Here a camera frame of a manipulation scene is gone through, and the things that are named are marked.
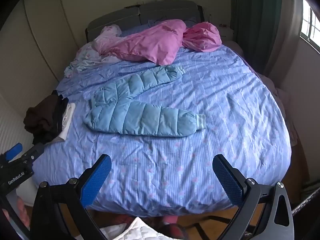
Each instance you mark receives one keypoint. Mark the brown folded garment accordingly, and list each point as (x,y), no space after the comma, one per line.
(40,117)

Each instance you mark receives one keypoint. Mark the crumpled pink cloth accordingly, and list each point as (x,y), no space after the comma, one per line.
(202,36)

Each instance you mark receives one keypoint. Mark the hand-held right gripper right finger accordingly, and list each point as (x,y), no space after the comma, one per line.
(226,180)

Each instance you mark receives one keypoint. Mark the black folded garment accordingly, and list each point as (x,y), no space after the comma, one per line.
(60,112)

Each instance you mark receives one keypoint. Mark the white quilted cloth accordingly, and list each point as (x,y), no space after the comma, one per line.
(135,230)

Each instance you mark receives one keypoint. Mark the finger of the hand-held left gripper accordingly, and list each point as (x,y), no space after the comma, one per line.
(13,150)
(36,150)

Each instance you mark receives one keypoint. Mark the white folded garment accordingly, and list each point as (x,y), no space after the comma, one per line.
(68,115)

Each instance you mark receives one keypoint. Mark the person's red plaid clothing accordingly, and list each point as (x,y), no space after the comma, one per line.
(172,232)

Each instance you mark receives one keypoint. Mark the pink duvet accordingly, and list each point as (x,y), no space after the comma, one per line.
(150,45)

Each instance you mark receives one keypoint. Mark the pale floral blanket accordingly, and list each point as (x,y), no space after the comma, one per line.
(82,60)

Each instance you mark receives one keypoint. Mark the green curtain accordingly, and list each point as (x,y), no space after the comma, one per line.
(252,17)

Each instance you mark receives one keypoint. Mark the bed with blue striped sheet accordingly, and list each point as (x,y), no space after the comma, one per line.
(200,92)

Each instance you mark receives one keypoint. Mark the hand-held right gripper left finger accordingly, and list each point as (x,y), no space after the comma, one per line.
(96,180)

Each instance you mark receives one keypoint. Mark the pink slipper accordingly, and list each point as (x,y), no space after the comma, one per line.
(170,219)

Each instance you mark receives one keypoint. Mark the white wardrobe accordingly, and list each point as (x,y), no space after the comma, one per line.
(42,30)

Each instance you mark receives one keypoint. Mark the white bedside table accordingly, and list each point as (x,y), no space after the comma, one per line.
(226,33)

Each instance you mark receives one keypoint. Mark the blue striped pillow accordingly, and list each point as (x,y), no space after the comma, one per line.
(132,31)

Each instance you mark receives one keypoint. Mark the window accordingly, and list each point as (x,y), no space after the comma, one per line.
(310,25)

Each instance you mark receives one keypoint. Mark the grey padded headboard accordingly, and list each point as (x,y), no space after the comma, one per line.
(112,17)

